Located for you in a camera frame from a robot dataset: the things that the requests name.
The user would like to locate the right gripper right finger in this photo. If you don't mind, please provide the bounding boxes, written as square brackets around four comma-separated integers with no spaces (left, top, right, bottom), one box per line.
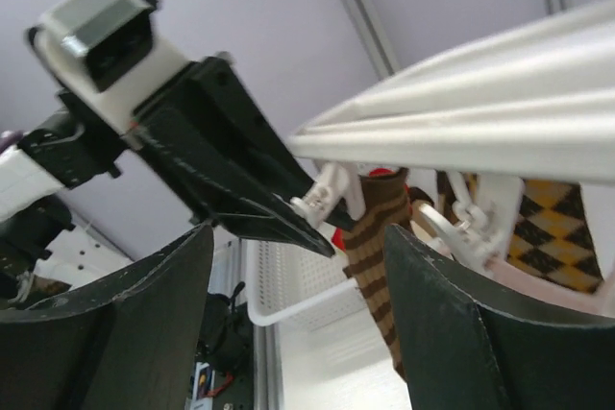
[384,225,614,409]

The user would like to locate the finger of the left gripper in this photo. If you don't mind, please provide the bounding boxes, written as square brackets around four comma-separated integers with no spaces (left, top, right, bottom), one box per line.
[138,57,312,199]
[134,107,334,258]

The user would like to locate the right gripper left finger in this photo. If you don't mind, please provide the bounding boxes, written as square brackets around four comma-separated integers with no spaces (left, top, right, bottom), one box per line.
[1,225,213,409]

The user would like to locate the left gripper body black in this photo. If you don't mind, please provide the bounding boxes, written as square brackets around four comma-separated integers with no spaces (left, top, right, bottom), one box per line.
[18,89,128,189]

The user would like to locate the brown yellow argyle sock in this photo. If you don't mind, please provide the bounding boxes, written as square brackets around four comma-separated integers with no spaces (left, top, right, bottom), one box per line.
[436,174,611,294]

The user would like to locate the brown beige striped sock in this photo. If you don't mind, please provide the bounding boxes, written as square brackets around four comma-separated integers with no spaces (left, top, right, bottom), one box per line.
[340,167,414,382]

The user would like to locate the white plastic clip hanger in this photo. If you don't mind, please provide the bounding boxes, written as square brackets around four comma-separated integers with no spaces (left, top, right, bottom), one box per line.
[287,0,614,184]

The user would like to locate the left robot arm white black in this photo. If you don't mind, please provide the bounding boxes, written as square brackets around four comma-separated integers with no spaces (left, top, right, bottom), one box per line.
[1,57,333,256]

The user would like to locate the pink sheer socks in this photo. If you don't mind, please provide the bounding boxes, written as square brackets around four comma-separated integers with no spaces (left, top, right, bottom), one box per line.
[484,255,615,320]

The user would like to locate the white plastic basket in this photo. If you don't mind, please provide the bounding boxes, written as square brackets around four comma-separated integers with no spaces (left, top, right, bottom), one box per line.
[209,240,366,331]

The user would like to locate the red sock with face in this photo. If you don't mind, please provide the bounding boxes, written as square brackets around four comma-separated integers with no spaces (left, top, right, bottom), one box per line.
[332,168,412,255]

